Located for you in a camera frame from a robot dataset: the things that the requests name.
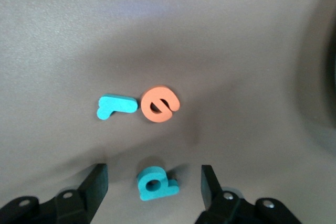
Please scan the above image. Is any orange foam letter e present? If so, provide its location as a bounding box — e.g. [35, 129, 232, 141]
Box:
[141, 85, 181, 124]

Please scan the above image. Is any teal foam letter r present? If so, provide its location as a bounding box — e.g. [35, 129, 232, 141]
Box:
[96, 94, 139, 121]

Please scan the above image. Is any teal foam letter p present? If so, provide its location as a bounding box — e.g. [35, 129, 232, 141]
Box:
[136, 166, 179, 201]

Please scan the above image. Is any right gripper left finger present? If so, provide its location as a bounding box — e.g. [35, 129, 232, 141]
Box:
[0, 163, 109, 224]

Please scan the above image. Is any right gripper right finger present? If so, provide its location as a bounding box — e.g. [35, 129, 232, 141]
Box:
[194, 165, 302, 224]

